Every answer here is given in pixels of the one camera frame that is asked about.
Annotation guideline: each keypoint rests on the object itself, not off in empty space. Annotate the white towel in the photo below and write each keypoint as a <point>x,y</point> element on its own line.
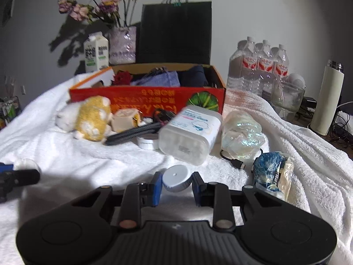
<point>82,160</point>

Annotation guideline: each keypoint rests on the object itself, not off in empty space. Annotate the dark red rose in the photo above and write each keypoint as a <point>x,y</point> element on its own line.
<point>121,78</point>

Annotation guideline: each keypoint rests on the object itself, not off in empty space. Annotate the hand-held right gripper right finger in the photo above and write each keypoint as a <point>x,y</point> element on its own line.
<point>197,190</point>

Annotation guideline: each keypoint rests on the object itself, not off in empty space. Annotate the black paper bag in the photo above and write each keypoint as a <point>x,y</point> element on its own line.
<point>173,33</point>

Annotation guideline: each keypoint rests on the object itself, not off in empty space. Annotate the purple glass vase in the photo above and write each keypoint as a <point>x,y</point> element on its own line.
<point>122,47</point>

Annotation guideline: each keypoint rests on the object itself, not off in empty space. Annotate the red label water bottle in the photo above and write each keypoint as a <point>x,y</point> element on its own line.
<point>265,60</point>
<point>281,63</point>
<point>242,66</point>

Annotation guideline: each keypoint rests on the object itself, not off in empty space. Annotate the clear glass cup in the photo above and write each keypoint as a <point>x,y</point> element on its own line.
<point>286,102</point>

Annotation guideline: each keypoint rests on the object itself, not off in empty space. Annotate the purple cloth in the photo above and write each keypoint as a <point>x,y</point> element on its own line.
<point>160,79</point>

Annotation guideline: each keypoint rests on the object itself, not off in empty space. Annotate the white round speaker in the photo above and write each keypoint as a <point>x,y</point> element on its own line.
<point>297,78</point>

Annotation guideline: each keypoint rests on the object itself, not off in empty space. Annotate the blue snack packet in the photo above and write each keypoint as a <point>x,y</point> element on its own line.
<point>269,168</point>

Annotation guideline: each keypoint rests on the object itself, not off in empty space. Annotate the yellow white plush toy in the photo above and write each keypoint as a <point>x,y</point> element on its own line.
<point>91,118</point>

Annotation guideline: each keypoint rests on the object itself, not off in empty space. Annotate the orange cardboard box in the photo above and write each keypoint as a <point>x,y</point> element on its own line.
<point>165,95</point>

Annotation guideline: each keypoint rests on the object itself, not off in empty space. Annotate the white thermos bottle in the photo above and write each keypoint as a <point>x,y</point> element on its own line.
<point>328,102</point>

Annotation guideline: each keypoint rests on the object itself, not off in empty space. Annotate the cream round cup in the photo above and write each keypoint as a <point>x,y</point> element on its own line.
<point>124,121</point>

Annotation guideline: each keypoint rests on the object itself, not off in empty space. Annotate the small white round tin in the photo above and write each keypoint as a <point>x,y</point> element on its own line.
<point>147,142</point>

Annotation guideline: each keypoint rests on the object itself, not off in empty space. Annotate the translucent cotton swab box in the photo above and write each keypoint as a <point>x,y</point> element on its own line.
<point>187,140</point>

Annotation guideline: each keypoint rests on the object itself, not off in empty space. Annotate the clear tan packet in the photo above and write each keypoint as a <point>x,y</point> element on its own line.
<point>288,176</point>

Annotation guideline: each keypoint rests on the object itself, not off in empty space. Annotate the white milk carton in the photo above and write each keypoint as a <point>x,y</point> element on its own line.
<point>95,52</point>

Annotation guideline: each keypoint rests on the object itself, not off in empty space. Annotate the iridescent plastic bag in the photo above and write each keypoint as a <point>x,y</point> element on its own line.
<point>240,135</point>

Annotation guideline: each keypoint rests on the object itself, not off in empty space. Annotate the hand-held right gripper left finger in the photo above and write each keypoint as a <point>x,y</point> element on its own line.
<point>156,189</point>

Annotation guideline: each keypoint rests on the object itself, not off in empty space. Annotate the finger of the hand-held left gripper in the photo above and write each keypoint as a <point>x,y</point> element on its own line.
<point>24,177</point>
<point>6,167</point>

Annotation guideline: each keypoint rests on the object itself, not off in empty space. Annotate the navy cloth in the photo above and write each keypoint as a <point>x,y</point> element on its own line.
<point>194,76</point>

